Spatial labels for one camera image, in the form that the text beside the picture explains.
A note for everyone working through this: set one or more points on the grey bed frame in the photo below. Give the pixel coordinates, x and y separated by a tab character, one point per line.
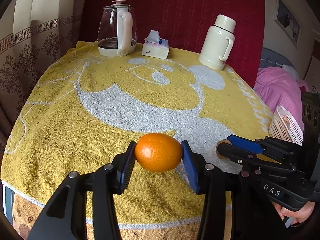
270	58

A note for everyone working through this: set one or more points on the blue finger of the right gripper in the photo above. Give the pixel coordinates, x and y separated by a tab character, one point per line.
245	144

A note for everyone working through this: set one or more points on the white plastic basket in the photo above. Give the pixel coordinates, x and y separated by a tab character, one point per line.
284	127

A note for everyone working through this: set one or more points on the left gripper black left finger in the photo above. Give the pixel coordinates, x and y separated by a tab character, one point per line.
64	215

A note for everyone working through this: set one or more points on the cream thermos flask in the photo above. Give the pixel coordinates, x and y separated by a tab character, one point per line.
218	43

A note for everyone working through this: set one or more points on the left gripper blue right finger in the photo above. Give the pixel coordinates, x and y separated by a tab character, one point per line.
253	215

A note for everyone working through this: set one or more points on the yellow cartoon towel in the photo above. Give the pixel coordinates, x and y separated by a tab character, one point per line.
86	108

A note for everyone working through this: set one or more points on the tissue pack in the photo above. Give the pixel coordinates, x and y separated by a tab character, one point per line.
154	46

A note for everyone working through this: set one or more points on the pink dotted duvet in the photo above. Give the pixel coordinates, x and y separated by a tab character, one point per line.
276	87

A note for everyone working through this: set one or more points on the person's right hand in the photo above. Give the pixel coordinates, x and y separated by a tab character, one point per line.
299	216

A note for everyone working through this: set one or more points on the glass kettle pink handle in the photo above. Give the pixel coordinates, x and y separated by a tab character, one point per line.
117	34

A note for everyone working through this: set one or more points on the framed wall picture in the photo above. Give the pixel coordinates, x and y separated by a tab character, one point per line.
287	21

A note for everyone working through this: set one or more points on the patterned beige curtain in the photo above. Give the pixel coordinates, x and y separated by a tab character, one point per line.
34	34

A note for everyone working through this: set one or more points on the red quilted headboard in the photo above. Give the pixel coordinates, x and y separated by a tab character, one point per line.
184	23

